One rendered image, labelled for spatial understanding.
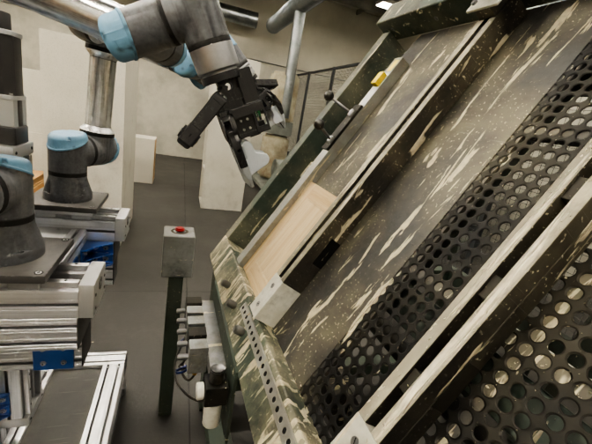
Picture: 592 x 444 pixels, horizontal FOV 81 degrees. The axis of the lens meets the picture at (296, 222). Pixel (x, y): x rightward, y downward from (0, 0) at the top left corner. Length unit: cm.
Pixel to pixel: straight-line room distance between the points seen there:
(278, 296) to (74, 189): 82
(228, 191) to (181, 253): 366
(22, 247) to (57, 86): 263
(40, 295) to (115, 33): 61
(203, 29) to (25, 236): 61
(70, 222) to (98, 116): 39
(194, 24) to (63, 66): 290
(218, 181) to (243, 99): 439
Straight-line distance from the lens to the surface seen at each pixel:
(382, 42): 165
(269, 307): 98
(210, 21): 65
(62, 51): 352
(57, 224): 146
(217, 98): 65
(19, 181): 95
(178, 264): 149
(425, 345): 60
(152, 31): 66
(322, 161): 128
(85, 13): 84
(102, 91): 149
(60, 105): 353
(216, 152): 496
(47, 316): 103
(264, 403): 86
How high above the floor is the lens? 145
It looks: 17 degrees down
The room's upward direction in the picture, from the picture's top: 10 degrees clockwise
